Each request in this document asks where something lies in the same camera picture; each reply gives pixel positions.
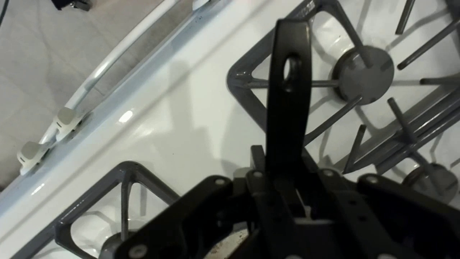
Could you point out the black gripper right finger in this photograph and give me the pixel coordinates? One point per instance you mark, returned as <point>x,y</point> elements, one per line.
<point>383,216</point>

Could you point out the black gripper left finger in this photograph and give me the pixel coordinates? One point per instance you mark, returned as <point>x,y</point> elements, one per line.
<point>192,216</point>

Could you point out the black two-burner stove grate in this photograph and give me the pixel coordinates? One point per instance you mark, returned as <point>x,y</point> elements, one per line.
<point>238,79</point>
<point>127,167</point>

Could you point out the white gas stove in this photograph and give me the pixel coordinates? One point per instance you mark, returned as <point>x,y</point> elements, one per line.
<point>167,120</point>

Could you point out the white stove knob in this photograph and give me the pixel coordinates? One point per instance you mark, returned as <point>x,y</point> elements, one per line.
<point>31,157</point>
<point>67,121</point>

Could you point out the dark round burner cap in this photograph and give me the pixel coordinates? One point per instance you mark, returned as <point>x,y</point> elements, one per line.
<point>364,73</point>
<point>113,246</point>
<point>432,181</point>

